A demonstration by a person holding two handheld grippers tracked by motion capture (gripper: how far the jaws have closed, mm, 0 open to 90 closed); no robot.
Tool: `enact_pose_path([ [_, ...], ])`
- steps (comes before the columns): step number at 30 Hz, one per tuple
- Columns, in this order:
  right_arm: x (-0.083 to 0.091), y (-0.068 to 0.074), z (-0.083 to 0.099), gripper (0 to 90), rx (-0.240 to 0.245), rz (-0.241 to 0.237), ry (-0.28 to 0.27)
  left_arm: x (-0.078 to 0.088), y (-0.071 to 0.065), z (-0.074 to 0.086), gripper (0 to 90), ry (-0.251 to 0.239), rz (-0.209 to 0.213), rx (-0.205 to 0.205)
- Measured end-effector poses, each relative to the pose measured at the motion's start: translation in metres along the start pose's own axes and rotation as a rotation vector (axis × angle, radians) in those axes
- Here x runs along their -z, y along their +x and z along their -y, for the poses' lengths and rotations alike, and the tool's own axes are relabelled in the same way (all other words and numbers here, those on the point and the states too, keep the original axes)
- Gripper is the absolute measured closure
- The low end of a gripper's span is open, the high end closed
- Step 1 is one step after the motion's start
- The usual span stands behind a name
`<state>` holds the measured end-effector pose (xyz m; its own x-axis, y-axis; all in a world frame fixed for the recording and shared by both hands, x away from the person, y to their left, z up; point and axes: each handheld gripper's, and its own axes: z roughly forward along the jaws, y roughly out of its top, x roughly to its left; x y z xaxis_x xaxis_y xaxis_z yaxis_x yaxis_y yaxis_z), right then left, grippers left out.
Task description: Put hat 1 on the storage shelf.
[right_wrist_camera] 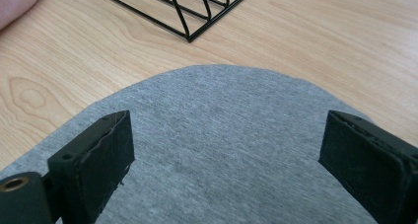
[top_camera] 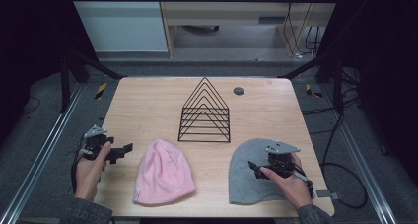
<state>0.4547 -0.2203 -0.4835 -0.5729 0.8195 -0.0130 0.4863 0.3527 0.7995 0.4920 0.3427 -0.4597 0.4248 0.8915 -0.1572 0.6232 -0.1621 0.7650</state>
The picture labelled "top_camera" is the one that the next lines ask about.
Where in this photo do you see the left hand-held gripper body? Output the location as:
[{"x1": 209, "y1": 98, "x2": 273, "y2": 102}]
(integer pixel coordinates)
[{"x1": 80, "y1": 124, "x2": 115, "y2": 161}]

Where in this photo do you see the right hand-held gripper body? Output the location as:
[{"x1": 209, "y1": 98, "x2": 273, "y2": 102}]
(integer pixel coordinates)
[{"x1": 261, "y1": 140, "x2": 302, "y2": 180}]

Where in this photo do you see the person's right hand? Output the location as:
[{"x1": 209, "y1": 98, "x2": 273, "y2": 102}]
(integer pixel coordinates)
[{"x1": 259, "y1": 152, "x2": 314, "y2": 211}]

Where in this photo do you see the person's left hand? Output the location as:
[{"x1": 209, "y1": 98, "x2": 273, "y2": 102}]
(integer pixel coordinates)
[{"x1": 74, "y1": 140, "x2": 112, "y2": 202}]

